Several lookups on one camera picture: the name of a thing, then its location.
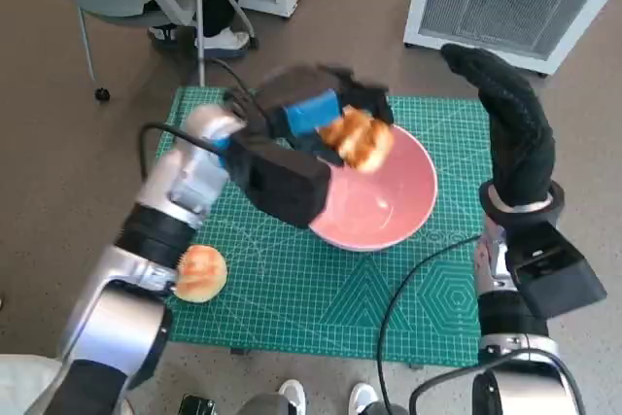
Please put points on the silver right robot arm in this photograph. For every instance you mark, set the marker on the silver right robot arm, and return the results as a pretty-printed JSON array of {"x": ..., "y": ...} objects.
[{"x": 510, "y": 318}]

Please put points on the pink bowl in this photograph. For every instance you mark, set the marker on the pink bowl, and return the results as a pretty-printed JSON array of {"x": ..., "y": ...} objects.
[{"x": 384, "y": 211}]

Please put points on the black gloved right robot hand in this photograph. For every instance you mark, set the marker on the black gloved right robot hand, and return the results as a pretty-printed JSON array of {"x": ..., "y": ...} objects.
[{"x": 520, "y": 143}]

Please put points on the black glossy device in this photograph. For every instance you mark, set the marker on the black glossy device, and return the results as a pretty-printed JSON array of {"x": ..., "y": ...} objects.
[{"x": 196, "y": 405}]

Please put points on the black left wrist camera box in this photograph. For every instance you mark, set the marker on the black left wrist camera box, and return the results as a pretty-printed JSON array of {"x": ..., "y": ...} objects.
[{"x": 286, "y": 186}]

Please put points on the orange braided toy bread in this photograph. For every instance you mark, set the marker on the orange braided toy bread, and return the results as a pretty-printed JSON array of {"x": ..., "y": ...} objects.
[{"x": 362, "y": 143}]

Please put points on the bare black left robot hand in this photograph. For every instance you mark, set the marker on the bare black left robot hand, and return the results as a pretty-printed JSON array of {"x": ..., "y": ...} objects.
[{"x": 311, "y": 111}]

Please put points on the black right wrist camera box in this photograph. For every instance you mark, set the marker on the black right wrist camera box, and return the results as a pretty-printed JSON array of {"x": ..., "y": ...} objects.
[{"x": 559, "y": 274}]

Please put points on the round toy bread bun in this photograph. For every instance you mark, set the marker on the round toy bread bun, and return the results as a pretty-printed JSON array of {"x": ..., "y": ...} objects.
[{"x": 204, "y": 274}]

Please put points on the large white grille appliance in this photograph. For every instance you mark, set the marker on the large white grille appliance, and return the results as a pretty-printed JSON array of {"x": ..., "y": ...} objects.
[{"x": 510, "y": 2}]

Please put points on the pale grey fabric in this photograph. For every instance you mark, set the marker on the pale grey fabric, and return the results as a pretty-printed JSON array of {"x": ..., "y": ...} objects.
[{"x": 24, "y": 386}]

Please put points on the white shoe tip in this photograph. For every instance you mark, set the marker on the white shoe tip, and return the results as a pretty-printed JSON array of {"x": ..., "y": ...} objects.
[
  {"x": 363, "y": 398},
  {"x": 293, "y": 395}
]

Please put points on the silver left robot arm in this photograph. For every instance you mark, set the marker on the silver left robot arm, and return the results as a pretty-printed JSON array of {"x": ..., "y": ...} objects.
[{"x": 121, "y": 318}]

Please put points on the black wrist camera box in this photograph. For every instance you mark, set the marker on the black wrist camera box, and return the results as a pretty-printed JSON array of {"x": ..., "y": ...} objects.
[
  {"x": 286, "y": 186},
  {"x": 559, "y": 274}
]

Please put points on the green cutting mat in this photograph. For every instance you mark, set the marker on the green cutting mat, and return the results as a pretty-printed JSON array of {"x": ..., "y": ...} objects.
[{"x": 301, "y": 288}]

